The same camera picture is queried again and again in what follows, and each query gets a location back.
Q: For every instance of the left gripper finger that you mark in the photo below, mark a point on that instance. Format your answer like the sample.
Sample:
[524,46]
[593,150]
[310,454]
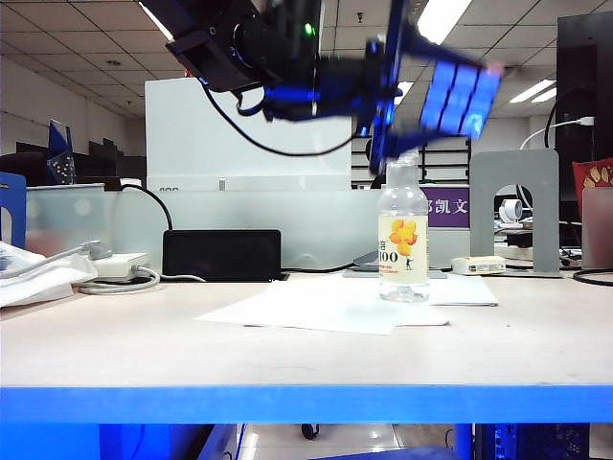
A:
[431,50]
[407,139]

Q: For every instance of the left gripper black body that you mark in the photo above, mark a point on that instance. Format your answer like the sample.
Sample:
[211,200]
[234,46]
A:
[345,86]

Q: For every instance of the Rubik's cube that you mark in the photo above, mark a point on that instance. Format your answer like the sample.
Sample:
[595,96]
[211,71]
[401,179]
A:
[455,100]

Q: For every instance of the ceiling light panel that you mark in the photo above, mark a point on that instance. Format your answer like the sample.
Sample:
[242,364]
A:
[534,91]
[406,91]
[155,21]
[440,19]

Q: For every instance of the purple sign with white characters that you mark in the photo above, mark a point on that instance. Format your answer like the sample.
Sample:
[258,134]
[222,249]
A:
[450,208]

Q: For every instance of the clear bottle with yellow label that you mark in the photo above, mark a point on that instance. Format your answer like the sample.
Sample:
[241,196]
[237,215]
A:
[403,239]

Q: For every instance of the small white fan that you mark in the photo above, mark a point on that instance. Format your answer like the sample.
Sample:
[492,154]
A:
[510,211]

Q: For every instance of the grey flat pad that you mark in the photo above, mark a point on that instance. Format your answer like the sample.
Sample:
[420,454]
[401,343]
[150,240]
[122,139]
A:
[364,273]

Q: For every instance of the small white charger box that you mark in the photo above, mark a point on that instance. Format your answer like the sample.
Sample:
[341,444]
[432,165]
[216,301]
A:
[479,265]

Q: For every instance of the black tall cabinet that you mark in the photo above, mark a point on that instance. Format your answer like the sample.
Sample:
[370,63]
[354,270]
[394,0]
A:
[579,72]

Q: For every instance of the grey metal bookend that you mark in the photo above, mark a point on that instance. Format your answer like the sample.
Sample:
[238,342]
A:
[546,215]

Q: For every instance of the small white paper sheet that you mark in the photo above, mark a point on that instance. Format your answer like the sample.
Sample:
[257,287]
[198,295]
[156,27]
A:
[462,290]

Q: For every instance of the white board panel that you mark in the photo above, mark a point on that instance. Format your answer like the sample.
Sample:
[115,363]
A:
[191,144]

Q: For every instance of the large white paper sheet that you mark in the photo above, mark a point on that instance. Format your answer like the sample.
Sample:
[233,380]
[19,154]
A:
[325,306]

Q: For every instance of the red patterned cushion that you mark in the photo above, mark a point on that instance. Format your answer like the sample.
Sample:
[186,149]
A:
[596,175]

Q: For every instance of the black rectangular case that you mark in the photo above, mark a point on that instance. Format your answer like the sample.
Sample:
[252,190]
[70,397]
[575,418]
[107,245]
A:
[220,254]

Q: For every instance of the frosted pink container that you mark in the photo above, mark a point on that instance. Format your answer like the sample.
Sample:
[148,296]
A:
[598,230]

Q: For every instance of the white power adapter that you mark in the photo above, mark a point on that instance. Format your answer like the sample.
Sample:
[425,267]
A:
[120,262]

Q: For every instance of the blue crystal trophy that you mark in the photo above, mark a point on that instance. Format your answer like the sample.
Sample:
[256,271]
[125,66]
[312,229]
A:
[60,153]

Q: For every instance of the frosted desk partition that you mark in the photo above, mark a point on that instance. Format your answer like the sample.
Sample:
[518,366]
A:
[72,215]

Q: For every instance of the black caster wheel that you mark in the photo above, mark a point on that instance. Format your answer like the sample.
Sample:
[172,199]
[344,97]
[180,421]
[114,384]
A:
[310,431]

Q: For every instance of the blue metal bookend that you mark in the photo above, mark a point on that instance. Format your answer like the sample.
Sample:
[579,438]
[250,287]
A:
[14,191]

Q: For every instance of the white plastic bag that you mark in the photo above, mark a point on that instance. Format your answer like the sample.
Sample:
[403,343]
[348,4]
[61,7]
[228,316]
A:
[33,282]

